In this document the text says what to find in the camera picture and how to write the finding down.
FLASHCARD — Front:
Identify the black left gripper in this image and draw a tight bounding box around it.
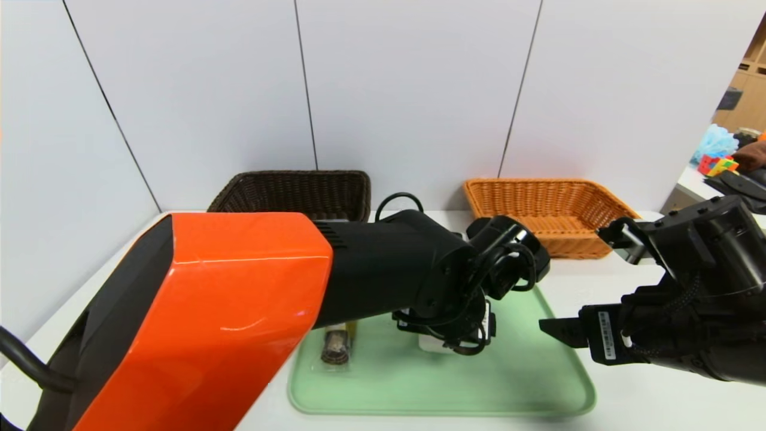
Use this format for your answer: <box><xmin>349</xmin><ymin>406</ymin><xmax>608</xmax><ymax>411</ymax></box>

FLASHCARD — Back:
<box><xmin>392</xmin><ymin>299</ymin><xmax>497</xmax><ymax>347</ymax></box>

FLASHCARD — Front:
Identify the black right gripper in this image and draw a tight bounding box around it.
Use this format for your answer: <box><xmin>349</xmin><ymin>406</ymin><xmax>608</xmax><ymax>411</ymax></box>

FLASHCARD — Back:
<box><xmin>539</xmin><ymin>303</ymin><xmax>686</xmax><ymax>367</ymax></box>

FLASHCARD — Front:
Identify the Ferrero Rocher chocolate pack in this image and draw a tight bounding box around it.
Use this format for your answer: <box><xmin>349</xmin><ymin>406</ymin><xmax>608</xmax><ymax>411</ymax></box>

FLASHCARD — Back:
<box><xmin>320</xmin><ymin>322</ymin><xmax>358</xmax><ymax>368</ymax></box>

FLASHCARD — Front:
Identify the orange wicker basket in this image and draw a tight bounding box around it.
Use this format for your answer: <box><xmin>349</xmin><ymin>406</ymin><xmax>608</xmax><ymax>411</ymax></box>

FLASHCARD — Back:
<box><xmin>464</xmin><ymin>178</ymin><xmax>641</xmax><ymax>259</ymax></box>

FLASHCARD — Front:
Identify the dark brown wicker basket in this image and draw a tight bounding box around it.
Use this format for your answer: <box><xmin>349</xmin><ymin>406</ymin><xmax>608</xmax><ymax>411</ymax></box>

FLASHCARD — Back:
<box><xmin>206</xmin><ymin>170</ymin><xmax>372</xmax><ymax>223</ymax></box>

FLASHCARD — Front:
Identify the light green plastic tray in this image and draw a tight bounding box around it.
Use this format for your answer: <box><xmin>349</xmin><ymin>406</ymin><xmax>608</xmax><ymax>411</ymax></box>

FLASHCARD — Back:
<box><xmin>287</xmin><ymin>284</ymin><xmax>597</xmax><ymax>417</ymax></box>

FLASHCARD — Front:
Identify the white side table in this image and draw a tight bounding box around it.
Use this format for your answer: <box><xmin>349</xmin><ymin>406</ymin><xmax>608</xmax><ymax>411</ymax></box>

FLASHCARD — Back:
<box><xmin>675</xmin><ymin>166</ymin><xmax>766</xmax><ymax>232</ymax></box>

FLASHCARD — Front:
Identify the colourful puzzle cube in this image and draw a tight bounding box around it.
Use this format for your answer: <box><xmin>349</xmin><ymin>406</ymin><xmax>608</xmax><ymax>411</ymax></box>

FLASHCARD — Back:
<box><xmin>697</xmin><ymin>154</ymin><xmax>739</xmax><ymax>178</ymax></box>

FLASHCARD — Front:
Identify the blue fluffy bath sponge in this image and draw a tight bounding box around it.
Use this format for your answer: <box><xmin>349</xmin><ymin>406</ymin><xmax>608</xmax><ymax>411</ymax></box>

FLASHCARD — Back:
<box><xmin>691</xmin><ymin>125</ymin><xmax>740</xmax><ymax>166</ymax></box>

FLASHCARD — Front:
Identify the brown cloth item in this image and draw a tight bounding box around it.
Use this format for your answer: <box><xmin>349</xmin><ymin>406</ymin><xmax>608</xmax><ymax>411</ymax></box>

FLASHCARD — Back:
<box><xmin>731</xmin><ymin>142</ymin><xmax>766</xmax><ymax>174</ymax></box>

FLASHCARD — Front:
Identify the wooden shelf unit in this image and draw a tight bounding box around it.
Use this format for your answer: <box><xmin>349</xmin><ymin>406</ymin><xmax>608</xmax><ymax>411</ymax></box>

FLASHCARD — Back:
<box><xmin>712</xmin><ymin>18</ymin><xmax>766</xmax><ymax>135</ymax></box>

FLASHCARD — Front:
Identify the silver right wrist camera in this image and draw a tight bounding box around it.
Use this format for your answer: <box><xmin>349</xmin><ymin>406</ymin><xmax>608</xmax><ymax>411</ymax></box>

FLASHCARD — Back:
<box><xmin>597</xmin><ymin>217</ymin><xmax>654</xmax><ymax>265</ymax></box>

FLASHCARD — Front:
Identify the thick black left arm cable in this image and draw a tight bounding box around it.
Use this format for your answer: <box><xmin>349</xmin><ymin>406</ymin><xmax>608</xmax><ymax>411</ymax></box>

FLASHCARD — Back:
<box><xmin>373</xmin><ymin>192</ymin><xmax>425</xmax><ymax>223</ymax></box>

